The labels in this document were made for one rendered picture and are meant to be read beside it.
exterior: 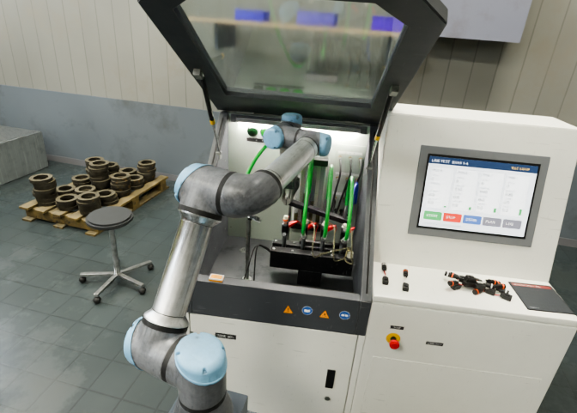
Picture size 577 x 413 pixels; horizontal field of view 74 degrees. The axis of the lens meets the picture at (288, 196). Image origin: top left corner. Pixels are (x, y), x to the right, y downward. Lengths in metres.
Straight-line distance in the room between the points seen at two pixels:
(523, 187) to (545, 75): 2.51
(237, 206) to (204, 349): 0.34
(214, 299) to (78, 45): 4.05
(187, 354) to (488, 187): 1.21
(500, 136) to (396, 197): 0.43
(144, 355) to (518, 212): 1.37
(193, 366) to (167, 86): 3.86
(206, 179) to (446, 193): 0.96
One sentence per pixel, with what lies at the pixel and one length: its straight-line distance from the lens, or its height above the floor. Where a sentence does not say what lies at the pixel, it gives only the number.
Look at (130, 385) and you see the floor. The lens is 2.46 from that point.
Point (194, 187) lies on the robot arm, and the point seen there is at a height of 1.44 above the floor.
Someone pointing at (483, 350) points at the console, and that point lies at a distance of 1.66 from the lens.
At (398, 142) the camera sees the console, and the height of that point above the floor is 1.45.
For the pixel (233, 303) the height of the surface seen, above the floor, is 0.86.
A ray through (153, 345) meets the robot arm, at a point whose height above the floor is 1.11.
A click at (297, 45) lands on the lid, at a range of 1.18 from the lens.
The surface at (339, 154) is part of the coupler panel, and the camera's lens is 1.74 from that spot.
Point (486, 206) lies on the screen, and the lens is 1.65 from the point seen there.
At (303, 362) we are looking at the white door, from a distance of 1.66.
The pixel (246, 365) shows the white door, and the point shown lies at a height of 0.56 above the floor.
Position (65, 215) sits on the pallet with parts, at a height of 0.12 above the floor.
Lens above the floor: 1.83
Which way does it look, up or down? 24 degrees down
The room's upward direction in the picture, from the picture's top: 4 degrees clockwise
